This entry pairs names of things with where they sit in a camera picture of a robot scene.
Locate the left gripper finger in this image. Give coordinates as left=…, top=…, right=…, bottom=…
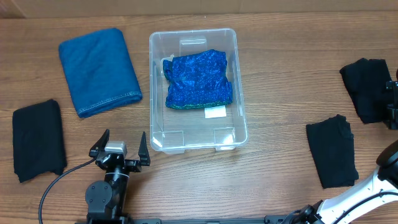
left=138, top=131, right=150, bottom=166
left=90, top=129, right=109, bottom=151

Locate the black cloth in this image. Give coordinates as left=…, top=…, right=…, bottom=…
left=12, top=100, right=67, bottom=183
left=340, top=58, right=393, bottom=124
left=306, top=114, right=359, bottom=189

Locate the sparkly blue fabric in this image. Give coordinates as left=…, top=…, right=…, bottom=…
left=162, top=49, right=233, bottom=110

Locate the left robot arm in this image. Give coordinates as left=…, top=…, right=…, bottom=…
left=85, top=129, right=150, bottom=223

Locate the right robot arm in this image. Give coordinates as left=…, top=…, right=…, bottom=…
left=291, top=60, right=397, bottom=223

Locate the clear plastic storage container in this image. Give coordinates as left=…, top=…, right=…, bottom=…
left=149, top=28, right=248, bottom=154

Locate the white label in container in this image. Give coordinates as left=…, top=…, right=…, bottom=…
left=205, top=106, right=226, bottom=119

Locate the blue terry towel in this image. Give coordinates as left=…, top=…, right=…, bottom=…
left=58, top=28, right=142, bottom=118

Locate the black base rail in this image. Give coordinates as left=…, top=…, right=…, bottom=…
left=74, top=213, right=299, bottom=224

